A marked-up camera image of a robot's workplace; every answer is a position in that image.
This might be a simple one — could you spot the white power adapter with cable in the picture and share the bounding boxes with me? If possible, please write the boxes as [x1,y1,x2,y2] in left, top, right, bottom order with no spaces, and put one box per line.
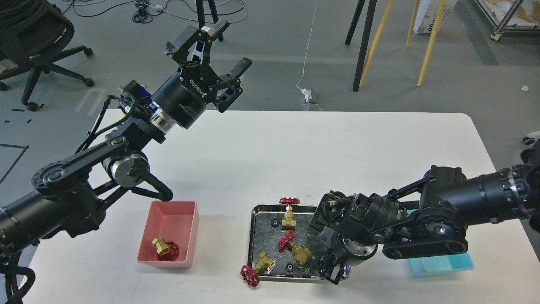
[295,0,318,111]

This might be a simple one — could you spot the black floor cables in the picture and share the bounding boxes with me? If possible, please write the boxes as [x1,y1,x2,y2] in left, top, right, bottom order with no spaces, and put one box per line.
[55,0,249,24]

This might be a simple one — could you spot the blue plastic box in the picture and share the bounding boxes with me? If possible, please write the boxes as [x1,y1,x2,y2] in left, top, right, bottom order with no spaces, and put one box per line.
[407,209,475,277]

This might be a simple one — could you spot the brass valve tray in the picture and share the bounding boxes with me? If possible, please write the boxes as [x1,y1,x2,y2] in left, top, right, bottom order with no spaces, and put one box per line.
[240,252,275,287]
[278,230,312,268]

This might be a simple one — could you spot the white cardboard box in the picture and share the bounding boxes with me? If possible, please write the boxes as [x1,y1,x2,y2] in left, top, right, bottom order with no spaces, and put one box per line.
[413,0,458,34]

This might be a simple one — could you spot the pink plastic box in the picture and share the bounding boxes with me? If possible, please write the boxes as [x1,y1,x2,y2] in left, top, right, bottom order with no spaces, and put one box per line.
[137,201,199,268]

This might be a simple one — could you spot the aluminium frame cart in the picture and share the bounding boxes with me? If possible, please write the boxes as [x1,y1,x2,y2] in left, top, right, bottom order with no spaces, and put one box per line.
[475,0,540,41]

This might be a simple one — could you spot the brass valve red handle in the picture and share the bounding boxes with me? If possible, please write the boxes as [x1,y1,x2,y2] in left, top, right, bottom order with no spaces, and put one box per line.
[152,236,179,261]

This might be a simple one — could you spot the brass valve tray bottom left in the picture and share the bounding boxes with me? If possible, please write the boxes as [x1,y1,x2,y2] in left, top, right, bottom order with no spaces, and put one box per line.
[240,252,275,287]

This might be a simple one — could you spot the brass valve tray centre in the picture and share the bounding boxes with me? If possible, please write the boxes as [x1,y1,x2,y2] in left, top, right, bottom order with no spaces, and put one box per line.
[278,230,312,268]

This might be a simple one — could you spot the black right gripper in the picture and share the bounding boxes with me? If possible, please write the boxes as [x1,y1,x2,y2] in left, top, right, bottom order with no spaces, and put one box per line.
[308,191,358,237]

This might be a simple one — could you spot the black stool legs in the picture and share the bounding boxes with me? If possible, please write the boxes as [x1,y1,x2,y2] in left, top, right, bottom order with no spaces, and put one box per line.
[345,0,377,92]

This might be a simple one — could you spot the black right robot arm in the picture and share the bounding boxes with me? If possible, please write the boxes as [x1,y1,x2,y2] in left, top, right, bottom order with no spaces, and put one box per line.
[308,142,540,284]

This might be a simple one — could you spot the brass valve at tray top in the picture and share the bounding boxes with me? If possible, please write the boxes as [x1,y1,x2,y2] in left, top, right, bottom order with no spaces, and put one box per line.
[279,198,300,231]

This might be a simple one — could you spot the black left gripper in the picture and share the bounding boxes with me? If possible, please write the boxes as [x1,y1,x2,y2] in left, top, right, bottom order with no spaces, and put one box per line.
[151,19,252,129]

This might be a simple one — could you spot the yellow wooden legs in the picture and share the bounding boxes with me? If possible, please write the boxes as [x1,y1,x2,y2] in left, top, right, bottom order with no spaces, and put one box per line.
[360,0,448,87]

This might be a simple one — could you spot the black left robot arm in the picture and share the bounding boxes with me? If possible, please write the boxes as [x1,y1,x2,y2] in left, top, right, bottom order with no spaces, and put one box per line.
[0,19,251,304]

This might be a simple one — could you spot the shiny metal tray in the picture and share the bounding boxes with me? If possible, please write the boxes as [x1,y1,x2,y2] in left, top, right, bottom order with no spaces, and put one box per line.
[246,204,334,283]

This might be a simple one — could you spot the black office chair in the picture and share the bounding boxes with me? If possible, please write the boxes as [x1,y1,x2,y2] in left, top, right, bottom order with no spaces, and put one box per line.
[0,0,93,111]

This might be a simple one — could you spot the small black gear top left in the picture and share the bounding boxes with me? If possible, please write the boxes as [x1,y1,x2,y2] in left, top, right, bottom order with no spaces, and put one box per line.
[270,219,281,228]

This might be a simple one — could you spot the small black gear bottom middle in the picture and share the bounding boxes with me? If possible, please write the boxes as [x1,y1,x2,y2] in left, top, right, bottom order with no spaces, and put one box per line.
[285,263,294,273]

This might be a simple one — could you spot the black tripod legs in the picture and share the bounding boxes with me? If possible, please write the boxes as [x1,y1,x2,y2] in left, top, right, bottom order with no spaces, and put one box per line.
[195,0,224,42]

